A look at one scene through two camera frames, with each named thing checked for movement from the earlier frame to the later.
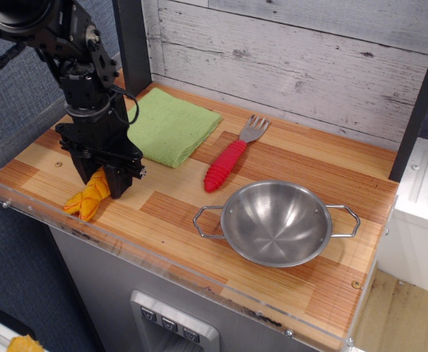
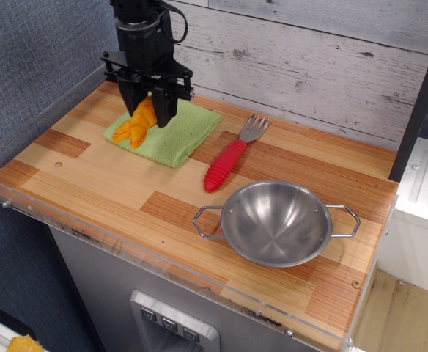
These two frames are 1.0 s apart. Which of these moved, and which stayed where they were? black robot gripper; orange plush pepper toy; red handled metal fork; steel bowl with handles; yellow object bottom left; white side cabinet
Moved: black robot gripper; orange plush pepper toy
Stayed: yellow object bottom left; white side cabinet; steel bowl with handles; red handled metal fork
